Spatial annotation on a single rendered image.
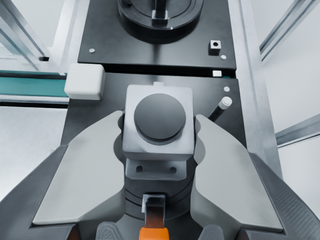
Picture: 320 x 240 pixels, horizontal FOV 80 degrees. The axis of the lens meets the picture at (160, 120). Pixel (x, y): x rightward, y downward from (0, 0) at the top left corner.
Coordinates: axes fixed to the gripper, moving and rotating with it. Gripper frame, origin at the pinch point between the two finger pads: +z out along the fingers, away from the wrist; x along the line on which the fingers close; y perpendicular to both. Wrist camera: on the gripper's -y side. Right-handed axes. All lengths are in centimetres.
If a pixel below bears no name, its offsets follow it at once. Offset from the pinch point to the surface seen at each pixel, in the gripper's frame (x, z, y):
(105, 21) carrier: -8.8, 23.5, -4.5
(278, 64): 27.0, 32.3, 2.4
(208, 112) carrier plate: 7.1, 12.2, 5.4
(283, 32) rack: 19.4, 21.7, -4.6
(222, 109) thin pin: 5.4, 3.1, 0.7
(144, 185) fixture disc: -1.1, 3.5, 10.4
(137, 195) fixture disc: -1.8, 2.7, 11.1
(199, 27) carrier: 6.4, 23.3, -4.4
